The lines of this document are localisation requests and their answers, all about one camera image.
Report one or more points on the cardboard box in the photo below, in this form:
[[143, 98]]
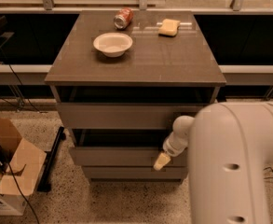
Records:
[[23, 163]]

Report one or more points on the grey drawer cabinet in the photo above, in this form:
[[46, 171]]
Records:
[[156, 70]]

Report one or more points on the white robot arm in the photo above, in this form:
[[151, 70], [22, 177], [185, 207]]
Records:
[[228, 145]]

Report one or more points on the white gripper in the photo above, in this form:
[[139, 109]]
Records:
[[170, 148]]

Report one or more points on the grey bottom drawer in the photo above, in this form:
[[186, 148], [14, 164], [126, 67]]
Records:
[[143, 173]]

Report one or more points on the grey top drawer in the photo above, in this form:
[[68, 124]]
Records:
[[123, 117]]

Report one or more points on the yellow sponge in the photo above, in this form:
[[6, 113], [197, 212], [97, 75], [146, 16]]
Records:
[[169, 27]]

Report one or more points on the white bowl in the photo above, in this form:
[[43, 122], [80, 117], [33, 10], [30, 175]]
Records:
[[112, 44]]

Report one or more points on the black metal bar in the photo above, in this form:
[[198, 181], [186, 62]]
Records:
[[44, 185]]

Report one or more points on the red soda can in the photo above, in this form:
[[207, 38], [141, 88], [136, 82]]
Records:
[[123, 18]]

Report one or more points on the grey drawer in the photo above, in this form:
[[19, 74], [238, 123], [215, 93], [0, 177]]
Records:
[[143, 173], [123, 117], [114, 156]]

